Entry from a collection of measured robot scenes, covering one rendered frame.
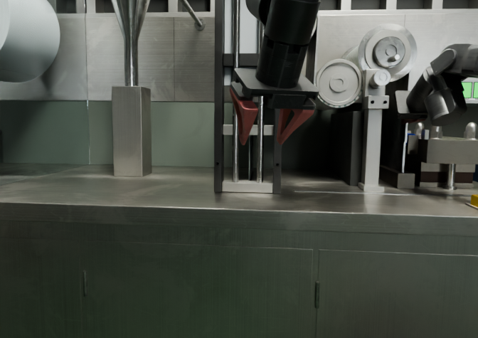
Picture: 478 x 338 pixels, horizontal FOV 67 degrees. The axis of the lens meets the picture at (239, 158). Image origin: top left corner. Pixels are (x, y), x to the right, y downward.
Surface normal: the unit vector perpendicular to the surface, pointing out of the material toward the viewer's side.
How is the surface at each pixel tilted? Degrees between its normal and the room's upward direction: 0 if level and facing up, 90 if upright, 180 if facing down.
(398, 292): 90
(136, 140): 90
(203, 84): 90
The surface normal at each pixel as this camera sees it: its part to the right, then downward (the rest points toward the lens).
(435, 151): -0.07, 0.11
